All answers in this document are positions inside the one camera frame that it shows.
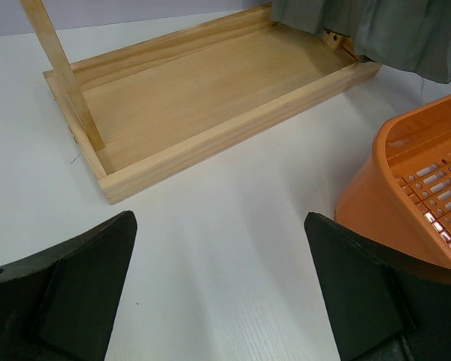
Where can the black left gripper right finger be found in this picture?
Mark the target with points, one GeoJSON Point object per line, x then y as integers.
{"type": "Point", "coordinates": [382, 304]}

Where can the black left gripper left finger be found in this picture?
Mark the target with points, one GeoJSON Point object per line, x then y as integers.
{"type": "Point", "coordinates": [61, 303]}

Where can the grey pleated skirt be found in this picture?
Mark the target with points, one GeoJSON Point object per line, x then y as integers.
{"type": "Point", "coordinates": [412, 36]}

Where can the orange plastic basket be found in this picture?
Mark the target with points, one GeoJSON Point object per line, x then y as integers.
{"type": "Point", "coordinates": [401, 196]}

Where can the wooden clothes rack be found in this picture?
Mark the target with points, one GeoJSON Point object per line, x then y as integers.
{"type": "Point", "coordinates": [142, 113]}

